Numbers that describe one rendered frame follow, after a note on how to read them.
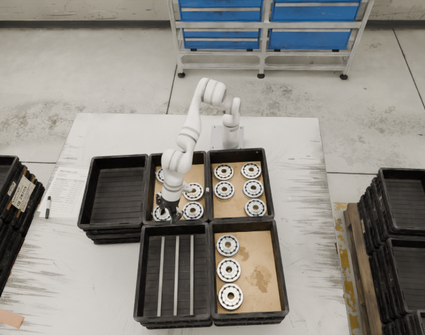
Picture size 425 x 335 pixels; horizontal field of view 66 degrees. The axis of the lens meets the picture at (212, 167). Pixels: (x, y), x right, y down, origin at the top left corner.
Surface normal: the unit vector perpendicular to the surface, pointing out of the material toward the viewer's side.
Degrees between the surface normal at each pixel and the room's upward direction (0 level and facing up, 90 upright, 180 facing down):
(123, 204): 0
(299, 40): 90
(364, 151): 0
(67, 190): 0
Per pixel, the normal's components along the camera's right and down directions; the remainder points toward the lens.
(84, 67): -0.04, -0.56
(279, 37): -0.07, 0.83
